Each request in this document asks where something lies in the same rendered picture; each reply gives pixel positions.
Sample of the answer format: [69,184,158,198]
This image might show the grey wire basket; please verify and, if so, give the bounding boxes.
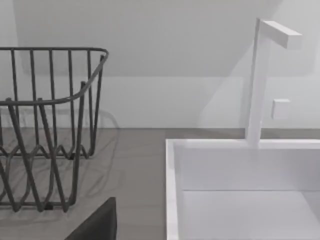
[0,46,110,213]

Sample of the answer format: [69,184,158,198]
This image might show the tall white tap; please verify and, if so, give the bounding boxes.
[244,17,303,149]

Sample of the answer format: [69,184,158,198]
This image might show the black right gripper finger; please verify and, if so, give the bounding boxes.
[64,196,117,240]

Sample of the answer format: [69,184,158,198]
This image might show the white sink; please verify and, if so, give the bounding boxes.
[165,138,320,240]

